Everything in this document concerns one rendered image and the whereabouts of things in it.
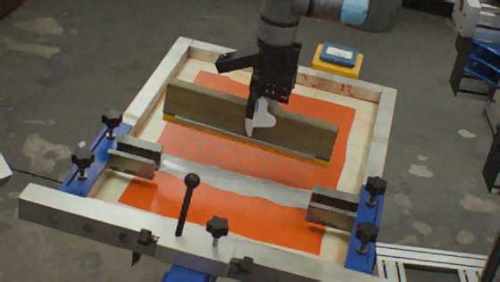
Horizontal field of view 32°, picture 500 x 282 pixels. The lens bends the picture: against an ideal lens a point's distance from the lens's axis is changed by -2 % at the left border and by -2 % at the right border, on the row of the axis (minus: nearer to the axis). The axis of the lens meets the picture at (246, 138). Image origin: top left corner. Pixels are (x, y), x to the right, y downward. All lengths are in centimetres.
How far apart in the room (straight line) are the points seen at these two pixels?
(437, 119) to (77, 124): 173
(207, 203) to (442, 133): 254
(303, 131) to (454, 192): 210
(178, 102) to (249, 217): 27
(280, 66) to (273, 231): 32
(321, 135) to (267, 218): 20
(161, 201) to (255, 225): 20
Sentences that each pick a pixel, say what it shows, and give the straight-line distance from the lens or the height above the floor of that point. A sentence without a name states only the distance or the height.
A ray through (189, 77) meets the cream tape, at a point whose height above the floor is 96.
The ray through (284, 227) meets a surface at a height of 96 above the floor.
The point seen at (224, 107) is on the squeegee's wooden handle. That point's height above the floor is 113.
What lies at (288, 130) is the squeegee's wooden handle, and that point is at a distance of 175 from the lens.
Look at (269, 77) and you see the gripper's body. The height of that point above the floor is 123.
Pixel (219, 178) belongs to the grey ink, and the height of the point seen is 96.
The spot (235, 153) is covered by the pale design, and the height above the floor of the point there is 96.
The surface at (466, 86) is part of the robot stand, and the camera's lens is 241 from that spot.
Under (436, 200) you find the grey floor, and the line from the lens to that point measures 370.
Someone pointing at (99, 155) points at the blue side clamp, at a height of 100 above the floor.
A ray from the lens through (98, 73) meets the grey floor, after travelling 414.
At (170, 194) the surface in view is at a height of 96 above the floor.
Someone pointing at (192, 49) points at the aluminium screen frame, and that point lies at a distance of 228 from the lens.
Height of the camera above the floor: 201
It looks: 32 degrees down
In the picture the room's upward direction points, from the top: 10 degrees clockwise
